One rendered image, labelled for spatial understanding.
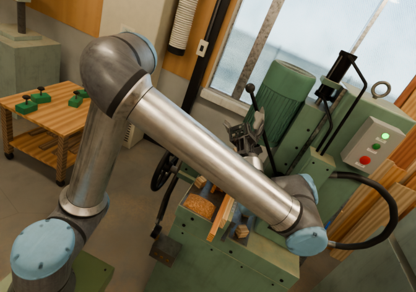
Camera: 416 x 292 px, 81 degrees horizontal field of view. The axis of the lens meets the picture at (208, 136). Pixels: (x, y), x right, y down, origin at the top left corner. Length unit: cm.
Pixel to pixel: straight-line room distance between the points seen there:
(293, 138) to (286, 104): 14
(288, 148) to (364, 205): 164
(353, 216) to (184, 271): 170
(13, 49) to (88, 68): 218
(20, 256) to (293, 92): 94
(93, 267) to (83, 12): 238
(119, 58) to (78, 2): 248
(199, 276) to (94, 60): 114
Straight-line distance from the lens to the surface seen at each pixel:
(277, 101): 93
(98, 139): 71
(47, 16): 326
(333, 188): 105
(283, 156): 103
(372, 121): 90
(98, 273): 112
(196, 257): 129
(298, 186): 71
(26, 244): 87
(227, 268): 127
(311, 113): 96
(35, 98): 217
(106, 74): 47
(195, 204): 101
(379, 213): 255
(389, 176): 246
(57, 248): 85
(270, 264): 118
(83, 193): 86
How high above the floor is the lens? 163
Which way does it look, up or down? 29 degrees down
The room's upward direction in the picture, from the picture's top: 23 degrees clockwise
